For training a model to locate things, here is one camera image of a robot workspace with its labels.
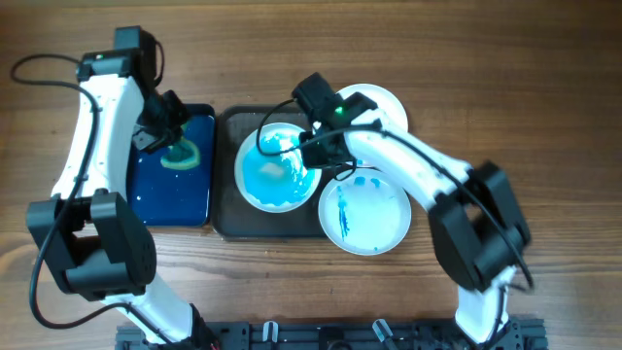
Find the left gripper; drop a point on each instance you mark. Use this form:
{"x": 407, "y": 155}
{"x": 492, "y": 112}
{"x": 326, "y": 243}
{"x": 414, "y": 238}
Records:
{"x": 181, "y": 115}

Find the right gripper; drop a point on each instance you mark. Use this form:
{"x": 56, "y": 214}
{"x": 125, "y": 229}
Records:
{"x": 320, "y": 157}

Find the green yellow sponge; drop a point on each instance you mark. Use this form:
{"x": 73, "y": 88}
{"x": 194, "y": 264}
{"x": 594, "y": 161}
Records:
{"x": 181, "y": 156}

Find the white plate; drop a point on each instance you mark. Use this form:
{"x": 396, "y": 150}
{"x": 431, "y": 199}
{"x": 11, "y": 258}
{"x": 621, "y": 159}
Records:
{"x": 365, "y": 214}
{"x": 385, "y": 100}
{"x": 269, "y": 172}

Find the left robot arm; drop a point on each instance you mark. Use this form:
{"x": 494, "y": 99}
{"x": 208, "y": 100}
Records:
{"x": 87, "y": 235}

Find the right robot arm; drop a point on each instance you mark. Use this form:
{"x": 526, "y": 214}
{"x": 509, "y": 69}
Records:
{"x": 479, "y": 232}

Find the small black water tray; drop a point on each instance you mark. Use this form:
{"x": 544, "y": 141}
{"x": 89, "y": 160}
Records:
{"x": 163, "y": 197}

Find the large dark serving tray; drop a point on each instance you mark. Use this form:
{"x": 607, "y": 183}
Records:
{"x": 231, "y": 215}

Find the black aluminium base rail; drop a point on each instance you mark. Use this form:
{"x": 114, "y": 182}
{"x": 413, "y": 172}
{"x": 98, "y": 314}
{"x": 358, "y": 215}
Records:
{"x": 517, "y": 334}

